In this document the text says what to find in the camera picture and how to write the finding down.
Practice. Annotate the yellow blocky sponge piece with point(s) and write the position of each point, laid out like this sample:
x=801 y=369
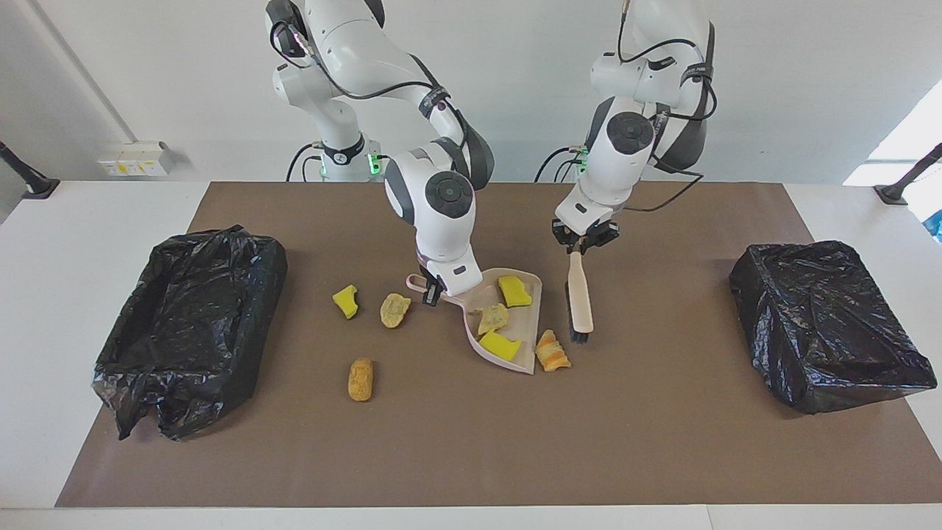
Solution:
x=515 y=291

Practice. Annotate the yellow wedge sponge piece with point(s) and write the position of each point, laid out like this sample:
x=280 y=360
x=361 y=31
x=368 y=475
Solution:
x=344 y=302

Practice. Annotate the pale translucent piece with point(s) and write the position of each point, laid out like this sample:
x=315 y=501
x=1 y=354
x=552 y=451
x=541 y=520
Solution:
x=493 y=319

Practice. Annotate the open bin black bag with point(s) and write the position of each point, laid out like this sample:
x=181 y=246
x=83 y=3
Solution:
x=184 y=309

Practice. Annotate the yellow notched sponge piece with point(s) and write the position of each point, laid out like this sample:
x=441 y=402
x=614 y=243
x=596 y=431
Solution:
x=499 y=346

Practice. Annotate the blue object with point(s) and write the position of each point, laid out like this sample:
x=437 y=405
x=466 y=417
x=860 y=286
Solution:
x=937 y=224

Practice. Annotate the white wall outlet box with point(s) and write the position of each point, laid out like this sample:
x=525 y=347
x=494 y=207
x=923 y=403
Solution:
x=136 y=158

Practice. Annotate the black pole stand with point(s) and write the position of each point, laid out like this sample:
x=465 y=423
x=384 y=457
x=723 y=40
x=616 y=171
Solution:
x=40 y=188
x=894 y=195

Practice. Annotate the beige brush black bristles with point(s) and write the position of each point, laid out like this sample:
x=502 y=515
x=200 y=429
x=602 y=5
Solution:
x=581 y=294

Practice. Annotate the beige food piece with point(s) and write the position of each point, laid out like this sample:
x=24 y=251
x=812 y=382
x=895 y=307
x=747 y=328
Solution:
x=395 y=311

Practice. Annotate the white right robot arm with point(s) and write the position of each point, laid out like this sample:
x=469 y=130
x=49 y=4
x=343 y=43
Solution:
x=441 y=195

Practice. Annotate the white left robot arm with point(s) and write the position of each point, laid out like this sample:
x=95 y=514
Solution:
x=625 y=147

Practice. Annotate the brown table mat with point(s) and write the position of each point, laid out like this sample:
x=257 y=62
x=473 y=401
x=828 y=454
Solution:
x=662 y=442

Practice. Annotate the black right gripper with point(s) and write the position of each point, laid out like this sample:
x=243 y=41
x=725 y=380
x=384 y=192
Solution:
x=433 y=293

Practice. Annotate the bin covered black bag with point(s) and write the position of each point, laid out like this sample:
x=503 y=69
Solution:
x=824 y=324

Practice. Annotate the brown oblong bread roll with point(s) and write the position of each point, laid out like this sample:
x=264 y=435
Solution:
x=360 y=380

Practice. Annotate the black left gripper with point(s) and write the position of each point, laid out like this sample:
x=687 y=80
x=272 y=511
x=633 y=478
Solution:
x=605 y=234

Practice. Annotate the orange striped food piece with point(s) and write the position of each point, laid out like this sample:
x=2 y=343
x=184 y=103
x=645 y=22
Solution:
x=552 y=352

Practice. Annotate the beige plastic dustpan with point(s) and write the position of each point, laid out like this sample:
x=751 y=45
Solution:
x=526 y=327

